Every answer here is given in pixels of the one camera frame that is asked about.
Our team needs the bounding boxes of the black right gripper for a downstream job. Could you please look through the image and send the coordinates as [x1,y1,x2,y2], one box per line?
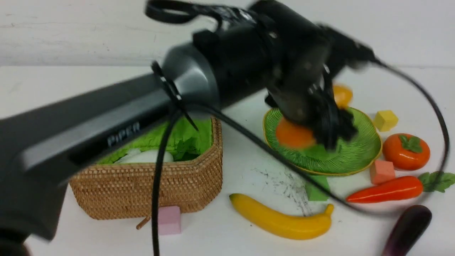
[265,64,358,150]

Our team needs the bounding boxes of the orange toy mango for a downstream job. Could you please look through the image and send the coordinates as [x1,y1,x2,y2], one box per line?
[275,83,353,150]

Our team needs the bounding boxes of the yellow toy banana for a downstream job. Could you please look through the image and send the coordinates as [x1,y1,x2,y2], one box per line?
[229,193,334,240]

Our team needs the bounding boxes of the purple toy eggplant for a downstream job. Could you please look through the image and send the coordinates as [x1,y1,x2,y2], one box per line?
[382,205,433,256]

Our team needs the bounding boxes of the white toy radish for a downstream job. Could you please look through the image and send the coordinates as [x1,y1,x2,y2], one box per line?
[114,140,199,164]

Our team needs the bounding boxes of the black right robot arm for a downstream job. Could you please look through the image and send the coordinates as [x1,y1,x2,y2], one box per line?
[1,0,361,256]

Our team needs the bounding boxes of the green ribbed glass plate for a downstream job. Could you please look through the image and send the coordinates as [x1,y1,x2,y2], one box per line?
[263,108,382,176]

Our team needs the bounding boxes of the yellow foam cube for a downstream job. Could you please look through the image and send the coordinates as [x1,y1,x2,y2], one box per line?
[373,110,399,132]

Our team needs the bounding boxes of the green foam cube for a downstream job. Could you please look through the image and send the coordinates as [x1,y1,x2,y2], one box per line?
[305,175,330,202]

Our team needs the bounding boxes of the salmon foam cube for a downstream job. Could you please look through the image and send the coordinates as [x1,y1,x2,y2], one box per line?
[369,159,396,185]

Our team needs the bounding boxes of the orange toy persimmon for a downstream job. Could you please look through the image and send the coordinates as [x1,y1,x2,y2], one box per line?
[382,133,431,171]

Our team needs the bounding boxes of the green fabric basket liner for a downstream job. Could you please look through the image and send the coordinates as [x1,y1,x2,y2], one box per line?
[97,118,213,164]

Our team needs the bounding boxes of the orange toy carrot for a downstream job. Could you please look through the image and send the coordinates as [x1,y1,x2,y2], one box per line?
[346,171,455,204]

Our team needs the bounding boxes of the pink foam cube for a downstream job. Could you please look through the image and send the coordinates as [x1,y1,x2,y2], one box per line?
[158,206,182,235]

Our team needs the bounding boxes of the woven rattan basket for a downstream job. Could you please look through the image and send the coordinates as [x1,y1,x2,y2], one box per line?
[69,117,224,230]

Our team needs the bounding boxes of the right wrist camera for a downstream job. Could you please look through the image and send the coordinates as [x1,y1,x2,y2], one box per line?
[318,24,376,79]

